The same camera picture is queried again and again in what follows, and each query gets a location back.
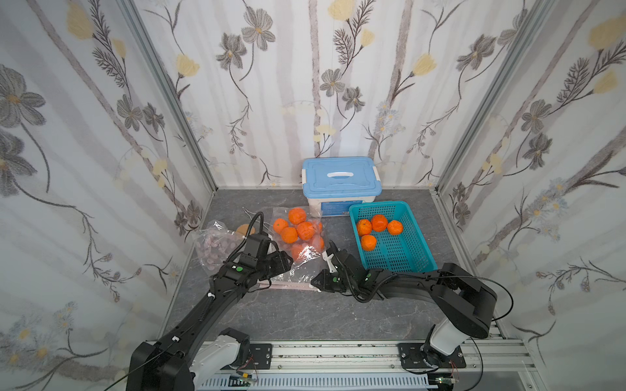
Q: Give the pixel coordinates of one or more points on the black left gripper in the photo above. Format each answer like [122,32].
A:
[276,261]

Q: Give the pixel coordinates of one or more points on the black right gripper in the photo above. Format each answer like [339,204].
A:
[328,280]

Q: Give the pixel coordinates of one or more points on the clear zip-top bag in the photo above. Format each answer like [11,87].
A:
[214,244]
[301,273]

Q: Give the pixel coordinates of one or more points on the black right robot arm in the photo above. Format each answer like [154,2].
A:
[467,303]

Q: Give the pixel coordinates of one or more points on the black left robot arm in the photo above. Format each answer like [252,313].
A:
[178,360]

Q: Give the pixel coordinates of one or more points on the round cork coaster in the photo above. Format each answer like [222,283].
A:
[246,230]

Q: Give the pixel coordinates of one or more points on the teal plastic basket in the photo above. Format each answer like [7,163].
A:
[407,251]

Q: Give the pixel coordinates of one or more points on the blue lidded storage box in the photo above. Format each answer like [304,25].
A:
[332,185]

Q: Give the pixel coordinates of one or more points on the aluminium mounting rail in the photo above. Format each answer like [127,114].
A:
[499,364]

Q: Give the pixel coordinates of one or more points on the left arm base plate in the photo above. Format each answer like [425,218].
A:
[260,357]

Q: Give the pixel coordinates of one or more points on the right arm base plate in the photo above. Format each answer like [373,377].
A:
[415,356]

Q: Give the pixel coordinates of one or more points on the white slotted cable duct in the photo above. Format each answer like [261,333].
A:
[311,381]

